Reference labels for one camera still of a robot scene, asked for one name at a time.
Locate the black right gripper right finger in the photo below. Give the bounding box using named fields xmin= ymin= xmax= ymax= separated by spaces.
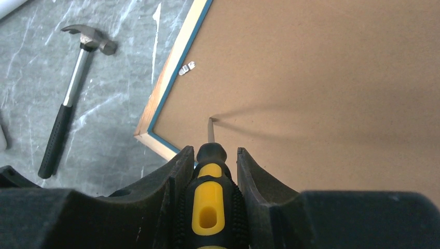
xmin=237 ymin=147 xmax=439 ymax=248

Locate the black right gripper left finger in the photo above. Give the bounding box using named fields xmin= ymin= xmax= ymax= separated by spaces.
xmin=1 ymin=146 xmax=194 ymax=248

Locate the blue picture frame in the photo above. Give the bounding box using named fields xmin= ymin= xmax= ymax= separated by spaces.
xmin=135 ymin=1 xmax=439 ymax=204

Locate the steel claw hammer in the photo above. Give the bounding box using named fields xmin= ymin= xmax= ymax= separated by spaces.
xmin=38 ymin=24 xmax=117 ymax=179

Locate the white pvc pipe stand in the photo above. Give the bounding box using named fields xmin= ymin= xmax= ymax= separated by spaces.
xmin=0 ymin=0 xmax=27 ymax=19

